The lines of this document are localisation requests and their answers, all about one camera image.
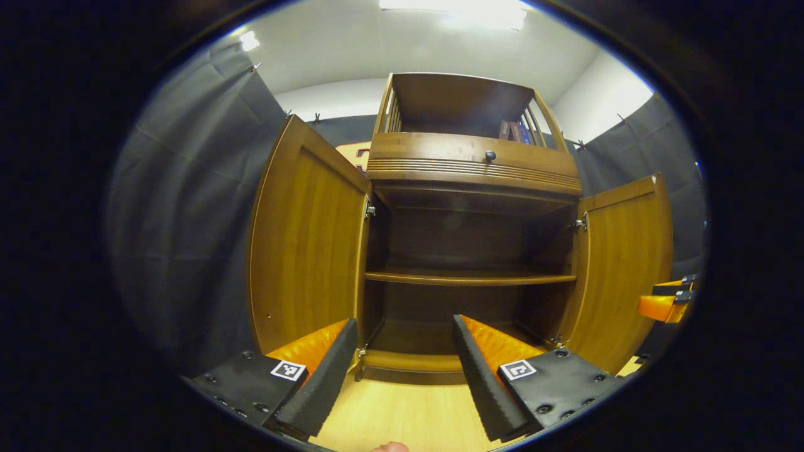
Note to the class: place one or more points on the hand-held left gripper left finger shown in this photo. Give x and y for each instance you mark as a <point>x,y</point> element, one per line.
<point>326,383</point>

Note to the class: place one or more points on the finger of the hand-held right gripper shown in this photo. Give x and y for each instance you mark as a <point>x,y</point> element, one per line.
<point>672,288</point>
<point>659,306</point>

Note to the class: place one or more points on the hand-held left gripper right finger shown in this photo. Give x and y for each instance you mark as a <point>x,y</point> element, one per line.
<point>480,383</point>

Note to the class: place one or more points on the wooden shoe cabinet door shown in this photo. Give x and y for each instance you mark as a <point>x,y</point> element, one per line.
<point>622,263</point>
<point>308,238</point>

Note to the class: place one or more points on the wooden double-door shoe cabinet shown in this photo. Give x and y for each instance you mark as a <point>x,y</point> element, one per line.
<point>458,100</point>

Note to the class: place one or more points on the wooden cabinet shelf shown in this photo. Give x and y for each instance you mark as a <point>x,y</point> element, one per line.
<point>471,278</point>

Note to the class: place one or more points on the metal door hinge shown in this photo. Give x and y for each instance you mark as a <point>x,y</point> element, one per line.
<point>369,208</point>
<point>580,221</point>

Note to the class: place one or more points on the black backdrop cloth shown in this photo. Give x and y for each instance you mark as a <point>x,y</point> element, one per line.
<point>188,220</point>

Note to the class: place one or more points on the dark blue book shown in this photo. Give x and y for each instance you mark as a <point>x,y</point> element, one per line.
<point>520,132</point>

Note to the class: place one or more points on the dark brown book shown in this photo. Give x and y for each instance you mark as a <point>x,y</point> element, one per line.
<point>504,130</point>

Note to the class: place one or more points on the ribbed wooden drawer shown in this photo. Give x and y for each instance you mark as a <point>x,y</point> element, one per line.
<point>427,154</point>

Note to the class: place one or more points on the small ceiling light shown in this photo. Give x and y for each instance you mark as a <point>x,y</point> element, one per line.
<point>249,41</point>

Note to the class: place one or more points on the large ceiling light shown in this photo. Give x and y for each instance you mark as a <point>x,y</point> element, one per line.
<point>452,9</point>

